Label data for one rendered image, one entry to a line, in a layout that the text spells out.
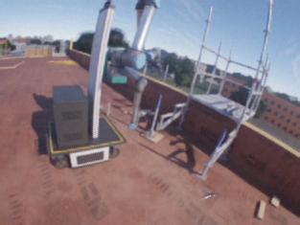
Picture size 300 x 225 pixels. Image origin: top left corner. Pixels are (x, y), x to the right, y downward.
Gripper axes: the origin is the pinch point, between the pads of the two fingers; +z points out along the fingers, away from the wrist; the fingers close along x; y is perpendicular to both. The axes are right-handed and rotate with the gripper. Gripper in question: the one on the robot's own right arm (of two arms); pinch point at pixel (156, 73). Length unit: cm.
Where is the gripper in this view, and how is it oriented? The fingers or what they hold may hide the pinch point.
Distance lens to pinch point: 184.4
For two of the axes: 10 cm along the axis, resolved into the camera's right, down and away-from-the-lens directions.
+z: 0.2, 7.2, 7.0
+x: 6.7, 5.1, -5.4
